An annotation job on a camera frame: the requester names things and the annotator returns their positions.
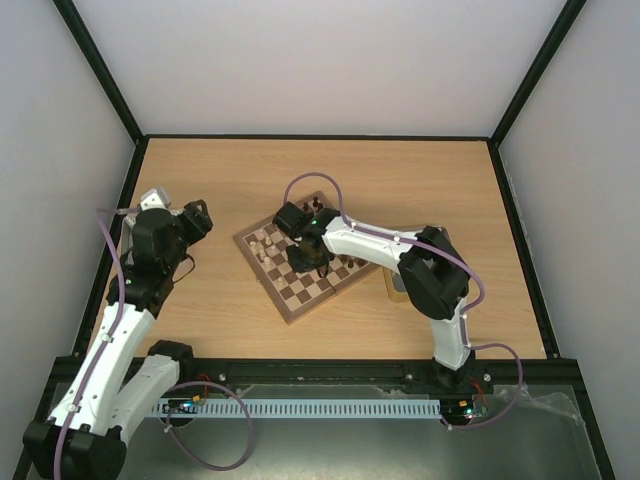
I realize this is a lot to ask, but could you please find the cream piece row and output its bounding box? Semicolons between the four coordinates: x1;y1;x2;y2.
246;234;290;290

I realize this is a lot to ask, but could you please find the dark chess piece row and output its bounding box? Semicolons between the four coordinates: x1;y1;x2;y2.
303;196;366;269

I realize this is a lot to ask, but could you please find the light blue cable duct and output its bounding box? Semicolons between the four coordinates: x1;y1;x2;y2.
147;398;441;420

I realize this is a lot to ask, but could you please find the silver metal tin box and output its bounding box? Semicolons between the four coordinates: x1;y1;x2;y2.
382;224;451;303

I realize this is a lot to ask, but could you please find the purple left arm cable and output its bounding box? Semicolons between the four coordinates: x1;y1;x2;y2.
52;207;146;480

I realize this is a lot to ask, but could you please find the black aluminium frame rail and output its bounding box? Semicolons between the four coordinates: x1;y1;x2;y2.
45;356;586;397

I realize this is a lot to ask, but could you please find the wooden chess board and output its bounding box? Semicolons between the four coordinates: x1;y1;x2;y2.
233;216;378;324

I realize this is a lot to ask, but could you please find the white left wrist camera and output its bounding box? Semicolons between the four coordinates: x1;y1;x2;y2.
138;187;171;212

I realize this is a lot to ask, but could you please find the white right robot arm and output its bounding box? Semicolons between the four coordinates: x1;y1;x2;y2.
272;202;477;392

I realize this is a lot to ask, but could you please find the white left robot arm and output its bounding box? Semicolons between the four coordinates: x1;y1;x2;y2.
23;190;213;479

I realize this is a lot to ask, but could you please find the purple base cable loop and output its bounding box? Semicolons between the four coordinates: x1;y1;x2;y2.
164;380;256;471

